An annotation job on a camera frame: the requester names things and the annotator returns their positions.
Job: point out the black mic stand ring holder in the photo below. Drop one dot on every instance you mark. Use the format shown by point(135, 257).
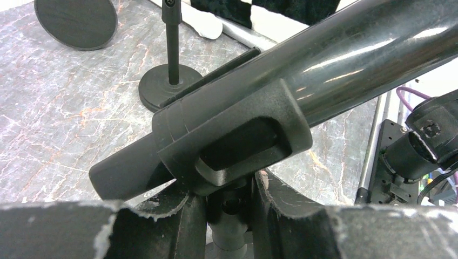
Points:
point(163, 82)

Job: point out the tipped black mic stand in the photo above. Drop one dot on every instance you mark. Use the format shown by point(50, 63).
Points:
point(81, 25)

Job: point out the black handheld microphone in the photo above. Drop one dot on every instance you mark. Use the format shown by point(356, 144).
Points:
point(353, 56)

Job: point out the white tube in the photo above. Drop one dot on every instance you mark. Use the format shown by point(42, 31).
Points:
point(205, 24)

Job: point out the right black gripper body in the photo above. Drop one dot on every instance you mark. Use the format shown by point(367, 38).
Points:
point(434, 121)

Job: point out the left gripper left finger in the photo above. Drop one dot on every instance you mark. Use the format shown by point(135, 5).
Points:
point(171, 224)

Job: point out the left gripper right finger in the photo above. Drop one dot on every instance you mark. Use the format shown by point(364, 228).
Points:
point(286, 224)

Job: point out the black mic stand with clip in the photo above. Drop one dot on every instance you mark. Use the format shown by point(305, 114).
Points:
point(216, 152)

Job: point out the grey tube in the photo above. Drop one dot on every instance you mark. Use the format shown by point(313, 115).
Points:
point(246, 36)

